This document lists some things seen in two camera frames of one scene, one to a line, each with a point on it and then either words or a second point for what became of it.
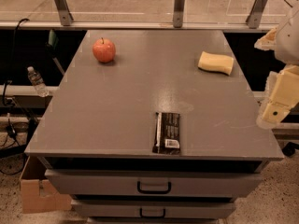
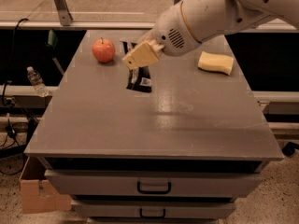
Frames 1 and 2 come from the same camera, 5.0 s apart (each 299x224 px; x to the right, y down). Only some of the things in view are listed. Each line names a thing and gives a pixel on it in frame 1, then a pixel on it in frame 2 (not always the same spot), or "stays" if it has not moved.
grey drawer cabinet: x=152 y=127 stays
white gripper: x=290 y=44 to x=170 y=28
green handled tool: x=50 y=49 stays
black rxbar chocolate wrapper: x=167 y=133 to x=139 y=77
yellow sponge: x=214 y=63 stays
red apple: x=104 y=50 stays
